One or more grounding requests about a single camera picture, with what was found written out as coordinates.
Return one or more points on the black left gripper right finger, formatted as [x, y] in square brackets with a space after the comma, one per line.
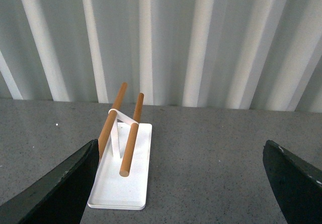
[296, 184]

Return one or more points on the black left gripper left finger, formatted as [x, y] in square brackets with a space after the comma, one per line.
[61, 195]

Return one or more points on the white towel rack stand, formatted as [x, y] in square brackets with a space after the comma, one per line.
[110, 190]

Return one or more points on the right wooden rack rod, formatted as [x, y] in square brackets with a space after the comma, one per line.
[130, 145]

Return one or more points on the wooden rack rod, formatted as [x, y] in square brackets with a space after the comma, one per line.
[106, 130]
[130, 145]

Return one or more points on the left wooden rack rod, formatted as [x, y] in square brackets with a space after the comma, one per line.
[106, 130]

